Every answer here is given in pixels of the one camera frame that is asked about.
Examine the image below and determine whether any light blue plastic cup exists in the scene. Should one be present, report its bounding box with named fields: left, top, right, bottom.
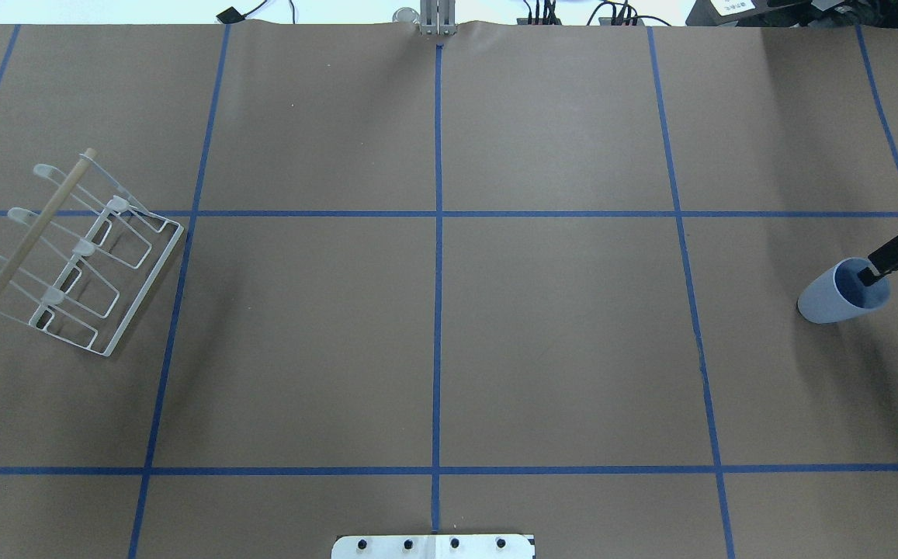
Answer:
left=796, top=257, right=892, bottom=323

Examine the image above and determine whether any black laptop on stand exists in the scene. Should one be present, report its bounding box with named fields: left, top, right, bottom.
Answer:
left=685, top=1, right=898, bottom=29

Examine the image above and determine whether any small black usb device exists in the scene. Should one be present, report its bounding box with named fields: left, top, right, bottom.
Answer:
left=216, top=7, right=246, bottom=25

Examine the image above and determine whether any aluminium frame post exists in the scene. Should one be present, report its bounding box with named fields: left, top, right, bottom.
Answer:
left=418, top=0, right=458, bottom=36

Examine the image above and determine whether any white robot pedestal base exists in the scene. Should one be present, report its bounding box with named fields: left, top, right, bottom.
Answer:
left=331, top=533, right=536, bottom=558

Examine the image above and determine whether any white wire cup holder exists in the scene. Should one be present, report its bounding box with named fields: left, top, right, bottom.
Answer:
left=0, top=148, right=185, bottom=357

